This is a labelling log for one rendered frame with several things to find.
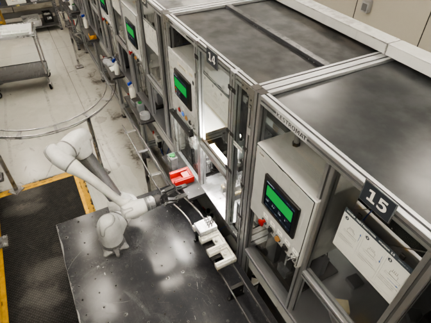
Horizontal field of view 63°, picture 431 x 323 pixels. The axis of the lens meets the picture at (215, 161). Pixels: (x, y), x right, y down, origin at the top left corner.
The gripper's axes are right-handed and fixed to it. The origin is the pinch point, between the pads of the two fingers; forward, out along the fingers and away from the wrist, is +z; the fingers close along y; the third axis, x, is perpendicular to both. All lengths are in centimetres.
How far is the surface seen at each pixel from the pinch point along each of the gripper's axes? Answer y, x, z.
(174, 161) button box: -12.7, 43.1, 10.7
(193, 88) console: 59, 23, 21
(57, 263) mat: -111, 70, -99
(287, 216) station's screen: 48, -78, 18
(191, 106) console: 44, 26, 20
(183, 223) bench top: -44.4, 8.1, 1.4
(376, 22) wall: -14, 186, 380
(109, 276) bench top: -44, -9, -60
